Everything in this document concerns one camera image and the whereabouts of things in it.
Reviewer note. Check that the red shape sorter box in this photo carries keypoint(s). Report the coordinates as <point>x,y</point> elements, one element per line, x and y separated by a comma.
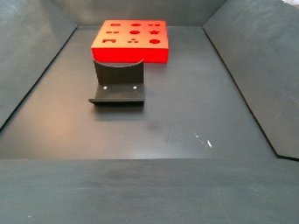
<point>127,41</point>

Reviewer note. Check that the black curved holder bracket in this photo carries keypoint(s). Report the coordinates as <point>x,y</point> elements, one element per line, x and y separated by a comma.
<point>119,78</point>

